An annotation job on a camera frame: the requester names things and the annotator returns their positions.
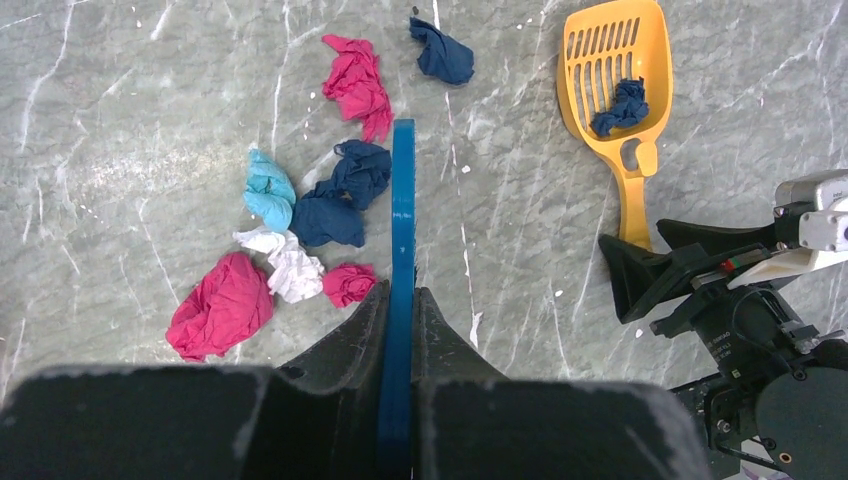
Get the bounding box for blue hand brush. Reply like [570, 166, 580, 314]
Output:
[376, 119, 416, 479]

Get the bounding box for cyan paper scrap top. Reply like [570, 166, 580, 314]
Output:
[243, 148, 297, 233]

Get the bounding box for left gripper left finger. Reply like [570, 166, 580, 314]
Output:
[279, 281, 390, 479]

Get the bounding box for pink paper scrap left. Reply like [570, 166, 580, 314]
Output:
[322, 263, 378, 309]

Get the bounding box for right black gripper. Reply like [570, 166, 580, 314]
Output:
[598, 170, 848, 480]

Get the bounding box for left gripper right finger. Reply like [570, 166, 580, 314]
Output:
[410, 288, 508, 479]

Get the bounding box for pink paper scrap lone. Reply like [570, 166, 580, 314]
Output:
[165, 251, 274, 363]

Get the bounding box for navy paper scrap middle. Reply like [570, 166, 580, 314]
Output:
[590, 77, 650, 138]

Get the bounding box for navy paper scrap small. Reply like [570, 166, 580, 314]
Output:
[289, 139, 392, 248]

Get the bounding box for pink paper scrap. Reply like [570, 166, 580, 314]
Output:
[322, 263, 378, 309]
[322, 34, 394, 143]

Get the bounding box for pink paper scrap right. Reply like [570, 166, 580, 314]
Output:
[322, 34, 394, 143]

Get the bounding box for orange slotted scoop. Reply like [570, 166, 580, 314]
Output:
[557, 0, 673, 248]

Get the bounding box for white paper scrap left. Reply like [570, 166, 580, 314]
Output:
[232, 226, 325, 304]

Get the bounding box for navy paper scrap upper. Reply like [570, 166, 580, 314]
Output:
[409, 17, 475, 86]

